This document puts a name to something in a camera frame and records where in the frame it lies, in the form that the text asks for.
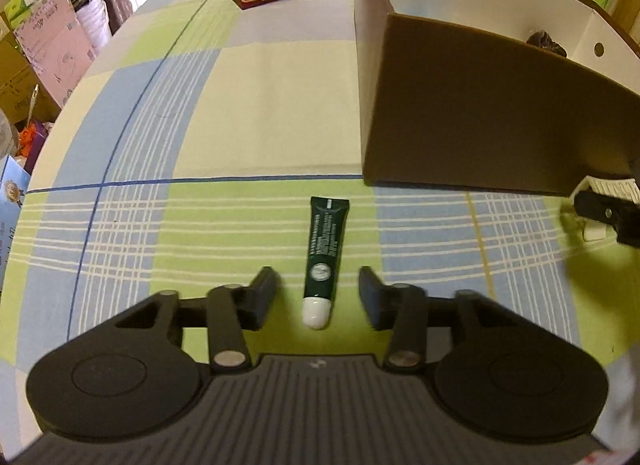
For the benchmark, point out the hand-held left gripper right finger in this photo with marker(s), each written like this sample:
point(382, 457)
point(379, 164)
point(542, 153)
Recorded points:
point(374, 297)

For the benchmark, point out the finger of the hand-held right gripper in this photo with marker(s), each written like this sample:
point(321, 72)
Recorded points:
point(602, 212)

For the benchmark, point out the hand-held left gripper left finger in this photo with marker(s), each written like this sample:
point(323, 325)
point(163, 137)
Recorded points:
point(260, 297)

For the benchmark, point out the white ribbed plastic clip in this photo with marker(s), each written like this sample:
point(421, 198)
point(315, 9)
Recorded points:
point(595, 232)

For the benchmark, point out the dark green tube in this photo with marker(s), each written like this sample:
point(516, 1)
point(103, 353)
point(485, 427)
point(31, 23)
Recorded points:
point(322, 240)

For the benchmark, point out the brown cardboard box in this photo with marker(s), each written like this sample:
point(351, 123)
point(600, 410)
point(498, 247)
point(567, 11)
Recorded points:
point(475, 110)

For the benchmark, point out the dark velvet scrunchie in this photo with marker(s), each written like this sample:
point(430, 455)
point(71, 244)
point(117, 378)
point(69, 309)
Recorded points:
point(545, 42)

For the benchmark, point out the checked cloth desktop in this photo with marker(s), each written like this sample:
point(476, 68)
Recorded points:
point(240, 110)

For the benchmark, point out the gold curtain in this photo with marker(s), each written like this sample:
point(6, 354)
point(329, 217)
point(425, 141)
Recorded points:
point(631, 0)

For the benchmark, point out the light blue box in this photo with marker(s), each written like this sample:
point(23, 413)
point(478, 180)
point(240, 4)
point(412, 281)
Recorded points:
point(10, 215)

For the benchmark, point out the crumpled clear plastic bag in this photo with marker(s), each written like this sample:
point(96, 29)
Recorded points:
point(5, 137)

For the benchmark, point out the brown cardboard carton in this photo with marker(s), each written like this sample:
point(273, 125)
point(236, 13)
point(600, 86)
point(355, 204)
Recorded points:
point(20, 87)

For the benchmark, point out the pink cardboard box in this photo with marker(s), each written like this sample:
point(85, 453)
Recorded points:
point(55, 50)

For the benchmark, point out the white paper bags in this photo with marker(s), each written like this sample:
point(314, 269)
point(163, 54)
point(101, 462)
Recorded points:
point(92, 15)

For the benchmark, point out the green tissue box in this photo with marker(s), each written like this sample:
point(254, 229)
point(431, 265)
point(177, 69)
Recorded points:
point(20, 7)

